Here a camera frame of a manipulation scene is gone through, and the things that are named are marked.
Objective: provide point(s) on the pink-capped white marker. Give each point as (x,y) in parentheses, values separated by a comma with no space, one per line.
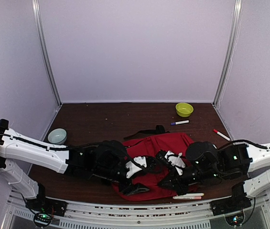
(188,197)

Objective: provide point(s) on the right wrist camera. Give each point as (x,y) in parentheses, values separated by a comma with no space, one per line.
(172,160)

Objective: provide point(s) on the aluminium frame post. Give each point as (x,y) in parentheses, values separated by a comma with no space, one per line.
(45,55)
(229,53)

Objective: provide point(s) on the purple-capped white marker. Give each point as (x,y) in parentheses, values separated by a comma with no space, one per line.
(180,122)

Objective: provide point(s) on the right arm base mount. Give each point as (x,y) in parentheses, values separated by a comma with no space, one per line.
(240,206)

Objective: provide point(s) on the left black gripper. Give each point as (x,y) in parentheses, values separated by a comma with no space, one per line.
(136,188)

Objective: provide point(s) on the red backpack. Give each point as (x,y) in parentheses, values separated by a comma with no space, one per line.
(150,146)

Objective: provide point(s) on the right aluminium frame post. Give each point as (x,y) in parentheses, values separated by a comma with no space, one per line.
(229,53)

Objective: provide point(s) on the pale green ceramic bowl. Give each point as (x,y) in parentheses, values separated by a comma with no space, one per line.
(57,136)

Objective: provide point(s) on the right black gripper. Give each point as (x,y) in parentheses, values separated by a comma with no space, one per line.
(176,185)

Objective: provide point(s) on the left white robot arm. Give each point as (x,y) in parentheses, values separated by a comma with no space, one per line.
(74,161)

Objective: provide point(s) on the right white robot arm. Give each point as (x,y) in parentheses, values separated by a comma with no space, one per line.
(238,158)

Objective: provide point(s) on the yellow-capped white marker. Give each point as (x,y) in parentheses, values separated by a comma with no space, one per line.
(192,195)

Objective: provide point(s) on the red-capped white marker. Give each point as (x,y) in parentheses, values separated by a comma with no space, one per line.
(221,135)

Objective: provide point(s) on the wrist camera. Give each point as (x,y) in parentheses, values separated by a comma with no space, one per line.
(172,160)
(133,168)

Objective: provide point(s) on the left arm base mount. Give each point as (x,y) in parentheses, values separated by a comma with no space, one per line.
(44,209)

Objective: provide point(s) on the yellow-green plastic bowl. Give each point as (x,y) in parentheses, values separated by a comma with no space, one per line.
(184,109)

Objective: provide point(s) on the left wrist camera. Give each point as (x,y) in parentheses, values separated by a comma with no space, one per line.
(133,168)

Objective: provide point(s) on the left aluminium frame post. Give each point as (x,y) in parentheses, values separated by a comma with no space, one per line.
(45,55)

